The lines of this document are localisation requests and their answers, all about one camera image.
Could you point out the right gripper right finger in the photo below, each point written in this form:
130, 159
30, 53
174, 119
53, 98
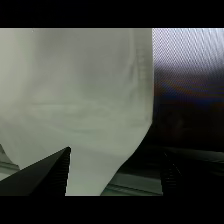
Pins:
186, 176

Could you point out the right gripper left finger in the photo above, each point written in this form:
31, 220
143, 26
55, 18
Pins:
43, 176

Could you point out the beige shirt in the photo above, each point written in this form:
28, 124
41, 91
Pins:
80, 100

